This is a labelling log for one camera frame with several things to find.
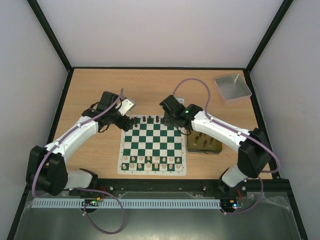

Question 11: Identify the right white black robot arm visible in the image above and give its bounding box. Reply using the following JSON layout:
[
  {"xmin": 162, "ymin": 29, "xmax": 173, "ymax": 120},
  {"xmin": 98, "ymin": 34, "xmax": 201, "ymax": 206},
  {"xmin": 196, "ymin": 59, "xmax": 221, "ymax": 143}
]
[{"xmin": 159, "ymin": 102, "xmax": 271, "ymax": 196}]

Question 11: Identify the black mounting rail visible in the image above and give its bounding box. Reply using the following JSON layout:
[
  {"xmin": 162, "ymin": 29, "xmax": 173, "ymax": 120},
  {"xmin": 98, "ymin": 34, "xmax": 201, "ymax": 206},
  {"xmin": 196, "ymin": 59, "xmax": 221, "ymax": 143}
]
[{"xmin": 36, "ymin": 177, "xmax": 292, "ymax": 199}]

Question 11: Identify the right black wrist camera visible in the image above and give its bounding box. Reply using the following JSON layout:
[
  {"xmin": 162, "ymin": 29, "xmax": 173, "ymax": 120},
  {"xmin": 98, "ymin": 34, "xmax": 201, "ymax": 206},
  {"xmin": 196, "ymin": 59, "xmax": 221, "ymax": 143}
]
[{"xmin": 159, "ymin": 94, "xmax": 186, "ymax": 115}]

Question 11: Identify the green white chess board mat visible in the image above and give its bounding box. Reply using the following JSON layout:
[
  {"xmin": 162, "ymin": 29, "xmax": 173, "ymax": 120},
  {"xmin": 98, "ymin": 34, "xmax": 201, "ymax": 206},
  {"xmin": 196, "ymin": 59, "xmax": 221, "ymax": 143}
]
[{"xmin": 117, "ymin": 114, "xmax": 187, "ymax": 177}]

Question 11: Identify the gold tin with dark pieces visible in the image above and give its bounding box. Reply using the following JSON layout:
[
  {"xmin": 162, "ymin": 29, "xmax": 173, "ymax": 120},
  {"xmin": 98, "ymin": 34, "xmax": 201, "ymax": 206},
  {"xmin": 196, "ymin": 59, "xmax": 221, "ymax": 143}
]
[{"xmin": 186, "ymin": 130, "xmax": 223, "ymax": 155}]

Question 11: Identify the silver tin lid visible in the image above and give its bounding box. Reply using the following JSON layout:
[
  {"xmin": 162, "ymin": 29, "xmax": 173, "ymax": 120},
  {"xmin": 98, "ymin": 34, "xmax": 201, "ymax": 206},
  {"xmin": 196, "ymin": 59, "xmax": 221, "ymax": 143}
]
[{"xmin": 213, "ymin": 73, "xmax": 252, "ymax": 104}]

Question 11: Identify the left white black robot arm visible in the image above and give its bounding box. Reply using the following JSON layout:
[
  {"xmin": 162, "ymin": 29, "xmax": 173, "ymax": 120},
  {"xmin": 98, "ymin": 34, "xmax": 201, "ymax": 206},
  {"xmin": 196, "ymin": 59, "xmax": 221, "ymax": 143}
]
[{"xmin": 26, "ymin": 91, "xmax": 136, "ymax": 197}]

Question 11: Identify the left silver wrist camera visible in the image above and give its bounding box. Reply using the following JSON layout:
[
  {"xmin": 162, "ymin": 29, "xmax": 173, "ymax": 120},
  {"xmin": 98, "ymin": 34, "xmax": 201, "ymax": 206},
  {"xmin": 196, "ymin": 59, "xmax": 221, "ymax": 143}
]
[{"xmin": 118, "ymin": 98, "xmax": 136, "ymax": 116}]

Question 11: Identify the grey slotted cable duct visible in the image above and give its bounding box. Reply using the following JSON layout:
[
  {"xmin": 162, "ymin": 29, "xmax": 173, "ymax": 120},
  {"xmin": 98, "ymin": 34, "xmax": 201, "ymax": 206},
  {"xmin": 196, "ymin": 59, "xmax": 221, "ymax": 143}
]
[{"xmin": 31, "ymin": 198, "xmax": 221, "ymax": 209}]

